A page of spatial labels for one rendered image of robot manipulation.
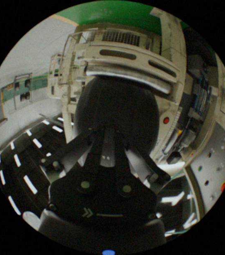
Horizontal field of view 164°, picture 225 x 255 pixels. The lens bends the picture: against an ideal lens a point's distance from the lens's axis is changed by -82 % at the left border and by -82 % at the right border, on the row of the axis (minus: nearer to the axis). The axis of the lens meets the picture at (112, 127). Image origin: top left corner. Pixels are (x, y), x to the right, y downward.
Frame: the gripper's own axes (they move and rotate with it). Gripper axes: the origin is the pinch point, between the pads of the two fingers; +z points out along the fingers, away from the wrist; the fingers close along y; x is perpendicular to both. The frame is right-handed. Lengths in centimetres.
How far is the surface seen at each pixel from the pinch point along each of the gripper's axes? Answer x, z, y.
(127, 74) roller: 15.3, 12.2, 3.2
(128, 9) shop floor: 109, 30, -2
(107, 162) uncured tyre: -12.8, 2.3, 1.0
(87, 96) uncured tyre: 5.7, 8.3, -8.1
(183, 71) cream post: 32, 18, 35
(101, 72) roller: 14.5, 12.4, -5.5
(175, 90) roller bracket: 15.1, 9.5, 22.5
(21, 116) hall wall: -219, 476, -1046
